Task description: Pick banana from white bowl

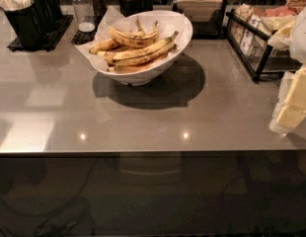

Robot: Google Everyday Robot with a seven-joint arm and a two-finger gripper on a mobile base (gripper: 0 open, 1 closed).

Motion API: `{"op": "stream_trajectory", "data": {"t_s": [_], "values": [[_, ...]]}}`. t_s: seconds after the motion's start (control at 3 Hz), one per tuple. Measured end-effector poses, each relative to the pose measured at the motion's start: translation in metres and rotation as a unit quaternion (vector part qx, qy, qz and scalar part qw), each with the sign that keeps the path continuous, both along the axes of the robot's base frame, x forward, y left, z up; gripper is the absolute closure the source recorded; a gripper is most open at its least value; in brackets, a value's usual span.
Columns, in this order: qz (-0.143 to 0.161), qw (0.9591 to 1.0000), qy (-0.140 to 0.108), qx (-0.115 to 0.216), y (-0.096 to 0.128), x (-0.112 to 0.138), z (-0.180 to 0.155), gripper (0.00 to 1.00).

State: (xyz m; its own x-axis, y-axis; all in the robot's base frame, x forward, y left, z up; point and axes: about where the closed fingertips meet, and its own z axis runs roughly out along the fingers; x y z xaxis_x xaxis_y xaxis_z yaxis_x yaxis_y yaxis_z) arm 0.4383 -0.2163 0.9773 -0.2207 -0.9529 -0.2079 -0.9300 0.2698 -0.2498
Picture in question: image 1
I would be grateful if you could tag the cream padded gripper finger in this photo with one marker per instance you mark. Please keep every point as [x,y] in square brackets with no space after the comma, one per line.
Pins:
[290,110]

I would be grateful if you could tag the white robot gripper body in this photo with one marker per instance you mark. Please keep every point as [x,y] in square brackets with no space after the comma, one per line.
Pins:
[296,98]

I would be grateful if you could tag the long front yellow banana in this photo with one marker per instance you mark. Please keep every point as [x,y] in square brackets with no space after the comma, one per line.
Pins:
[141,55]

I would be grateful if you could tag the white oval bowl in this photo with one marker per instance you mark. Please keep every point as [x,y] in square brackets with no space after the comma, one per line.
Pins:
[149,72]

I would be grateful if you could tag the top spotted yellow banana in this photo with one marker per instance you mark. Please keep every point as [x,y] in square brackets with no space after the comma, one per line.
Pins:
[138,39]

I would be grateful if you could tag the bottom yellow banana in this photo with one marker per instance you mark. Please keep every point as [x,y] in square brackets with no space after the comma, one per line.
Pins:
[123,69]

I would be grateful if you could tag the left small yellow banana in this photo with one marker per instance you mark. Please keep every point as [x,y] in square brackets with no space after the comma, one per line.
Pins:
[104,45]

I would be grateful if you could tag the black napkin holder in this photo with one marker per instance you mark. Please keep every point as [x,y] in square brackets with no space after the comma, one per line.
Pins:
[206,16]

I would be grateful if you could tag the pepper shaker dark glass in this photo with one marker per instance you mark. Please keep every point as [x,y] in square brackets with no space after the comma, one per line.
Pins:
[99,8]

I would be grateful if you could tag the small black grid mat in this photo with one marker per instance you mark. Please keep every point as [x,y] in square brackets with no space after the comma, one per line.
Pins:
[81,37]

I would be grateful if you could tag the salt shaker clear glass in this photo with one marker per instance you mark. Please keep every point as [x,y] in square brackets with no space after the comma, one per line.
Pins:
[83,15]

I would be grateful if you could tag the black grid mat left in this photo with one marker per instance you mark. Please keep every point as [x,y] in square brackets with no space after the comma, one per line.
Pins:
[50,40]

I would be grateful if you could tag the rear black cutlery cup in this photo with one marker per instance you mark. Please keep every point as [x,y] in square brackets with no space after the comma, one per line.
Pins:
[48,13]

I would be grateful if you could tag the black cup with white cutlery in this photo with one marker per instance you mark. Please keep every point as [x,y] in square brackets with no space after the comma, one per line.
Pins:
[22,17]

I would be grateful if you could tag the black wire condiment rack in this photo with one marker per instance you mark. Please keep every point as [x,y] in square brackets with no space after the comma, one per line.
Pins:
[248,34]

